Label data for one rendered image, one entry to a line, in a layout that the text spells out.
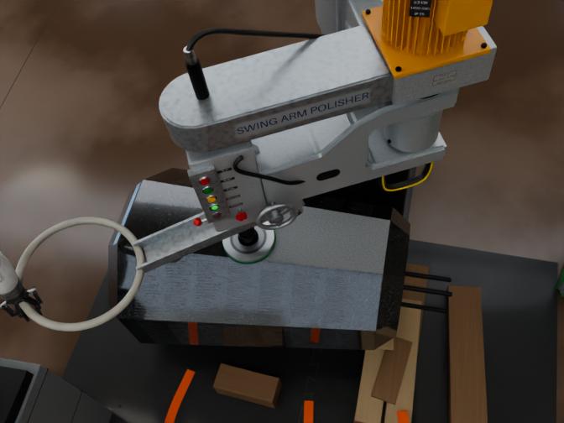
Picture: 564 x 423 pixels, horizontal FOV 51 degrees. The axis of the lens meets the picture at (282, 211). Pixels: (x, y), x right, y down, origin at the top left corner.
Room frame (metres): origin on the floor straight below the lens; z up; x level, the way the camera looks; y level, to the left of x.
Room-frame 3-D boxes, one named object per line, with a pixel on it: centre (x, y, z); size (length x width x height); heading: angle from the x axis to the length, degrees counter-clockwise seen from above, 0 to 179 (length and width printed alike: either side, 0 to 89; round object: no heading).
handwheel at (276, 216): (1.09, 0.02, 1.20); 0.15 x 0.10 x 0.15; 95
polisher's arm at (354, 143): (1.22, -0.24, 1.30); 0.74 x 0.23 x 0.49; 95
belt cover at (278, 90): (1.23, -0.19, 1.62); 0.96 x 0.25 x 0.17; 95
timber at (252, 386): (0.83, 0.33, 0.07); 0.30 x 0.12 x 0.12; 64
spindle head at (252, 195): (1.20, 0.08, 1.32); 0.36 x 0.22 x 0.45; 95
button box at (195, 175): (1.07, 0.21, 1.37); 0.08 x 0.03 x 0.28; 95
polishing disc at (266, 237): (1.19, 0.15, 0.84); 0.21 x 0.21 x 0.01
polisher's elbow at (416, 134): (1.25, -0.50, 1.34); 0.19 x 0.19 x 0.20
